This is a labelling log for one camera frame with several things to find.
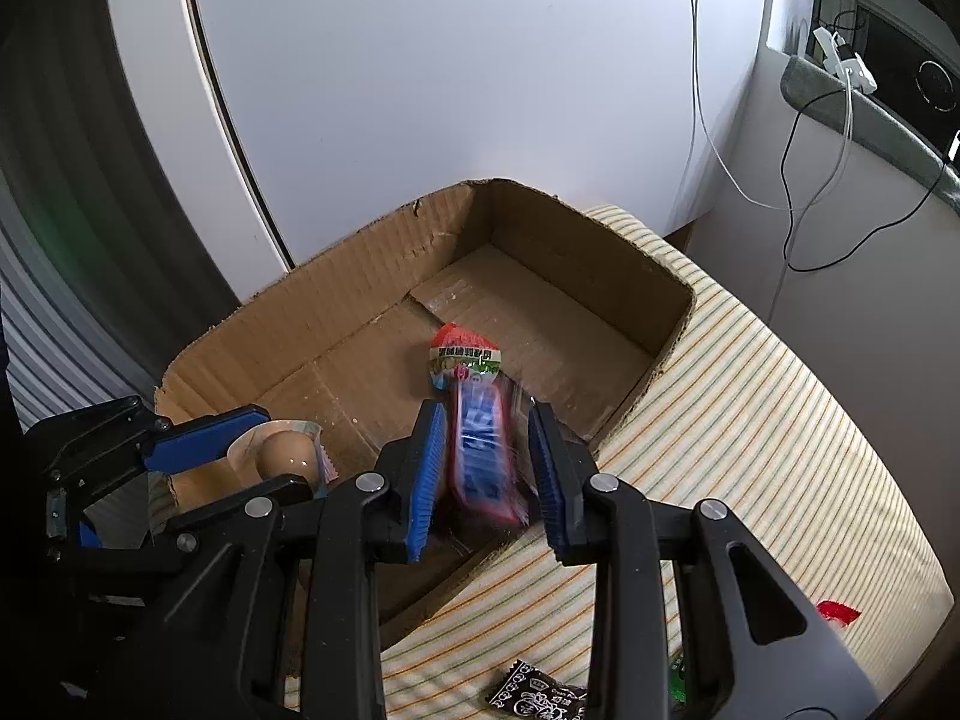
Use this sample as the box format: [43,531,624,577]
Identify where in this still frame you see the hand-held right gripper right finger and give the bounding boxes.
[527,400,878,720]

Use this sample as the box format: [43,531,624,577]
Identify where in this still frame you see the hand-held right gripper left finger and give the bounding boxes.
[124,400,449,720]

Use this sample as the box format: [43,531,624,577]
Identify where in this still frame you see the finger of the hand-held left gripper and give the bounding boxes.
[71,516,227,593]
[141,403,272,476]

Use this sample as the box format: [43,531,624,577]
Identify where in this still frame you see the blue and red wafer packet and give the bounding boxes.
[446,377,530,527]

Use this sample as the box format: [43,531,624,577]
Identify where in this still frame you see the clear packet with brown egg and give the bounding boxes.
[225,420,340,500]

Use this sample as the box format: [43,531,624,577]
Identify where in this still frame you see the brown cardboard box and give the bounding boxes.
[154,178,697,650]

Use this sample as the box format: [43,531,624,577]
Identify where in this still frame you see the red and green snack packet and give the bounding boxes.
[426,322,502,392]

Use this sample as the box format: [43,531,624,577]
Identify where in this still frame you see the grey ribbed cloth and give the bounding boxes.
[0,165,226,437]

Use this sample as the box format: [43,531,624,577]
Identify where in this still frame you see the black patterned candy packet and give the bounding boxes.
[486,658,593,720]

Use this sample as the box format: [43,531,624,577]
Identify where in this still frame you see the striped bedsheet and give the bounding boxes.
[285,202,957,720]

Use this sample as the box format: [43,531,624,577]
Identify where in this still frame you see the white wardrobe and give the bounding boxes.
[101,0,818,295]

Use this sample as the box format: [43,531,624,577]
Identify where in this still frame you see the grey window sill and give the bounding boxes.
[780,52,960,209]

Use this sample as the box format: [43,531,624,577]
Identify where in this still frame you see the white charger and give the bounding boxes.
[813,25,878,92]

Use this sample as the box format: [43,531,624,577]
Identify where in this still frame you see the black cable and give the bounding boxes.
[778,11,947,275]

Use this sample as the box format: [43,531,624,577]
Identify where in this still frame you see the white cable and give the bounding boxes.
[686,0,856,320]

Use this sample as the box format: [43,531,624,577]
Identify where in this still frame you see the window frame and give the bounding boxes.
[816,0,960,166]

